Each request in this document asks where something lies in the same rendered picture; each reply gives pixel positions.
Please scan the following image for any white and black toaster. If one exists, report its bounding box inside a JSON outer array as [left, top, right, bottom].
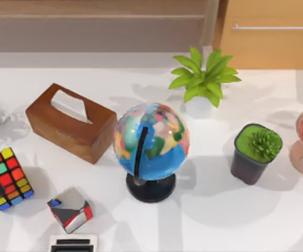
[[48, 235, 99, 252]]

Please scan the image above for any silver mirror puzzle cube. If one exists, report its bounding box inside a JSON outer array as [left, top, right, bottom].
[[47, 186, 93, 234]]

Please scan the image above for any colourful world globe on stand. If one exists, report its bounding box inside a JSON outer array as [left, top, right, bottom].
[[112, 102, 191, 204]]

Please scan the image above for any leafy green plant white pot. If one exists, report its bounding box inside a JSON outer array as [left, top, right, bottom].
[[168, 47, 242, 118]]

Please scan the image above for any multicoloured puzzle cube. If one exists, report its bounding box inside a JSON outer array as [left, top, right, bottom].
[[0, 146, 35, 212]]

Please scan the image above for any succulent in dark square pot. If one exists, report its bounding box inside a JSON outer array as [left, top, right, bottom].
[[230, 123, 284, 185]]

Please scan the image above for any wooden cupboard door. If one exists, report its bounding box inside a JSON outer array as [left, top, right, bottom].
[[212, 0, 303, 70]]

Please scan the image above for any brown wooden tissue box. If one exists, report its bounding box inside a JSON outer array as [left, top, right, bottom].
[[25, 83, 118, 165]]

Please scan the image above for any wooden open shelf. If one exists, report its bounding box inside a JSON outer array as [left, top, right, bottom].
[[0, 0, 222, 53]]

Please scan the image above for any long metal handle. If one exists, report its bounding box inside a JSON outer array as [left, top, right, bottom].
[[232, 23, 303, 30]]

